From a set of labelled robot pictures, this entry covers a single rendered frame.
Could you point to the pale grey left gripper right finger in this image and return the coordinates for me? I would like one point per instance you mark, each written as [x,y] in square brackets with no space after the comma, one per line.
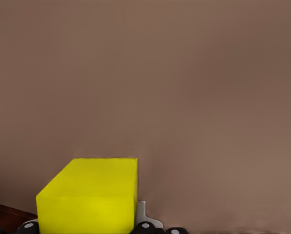
[145,225]

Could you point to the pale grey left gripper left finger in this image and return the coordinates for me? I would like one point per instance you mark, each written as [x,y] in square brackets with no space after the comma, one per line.
[27,228]

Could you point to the yellow drawer cabinet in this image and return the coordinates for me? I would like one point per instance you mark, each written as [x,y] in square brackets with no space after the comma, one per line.
[91,195]

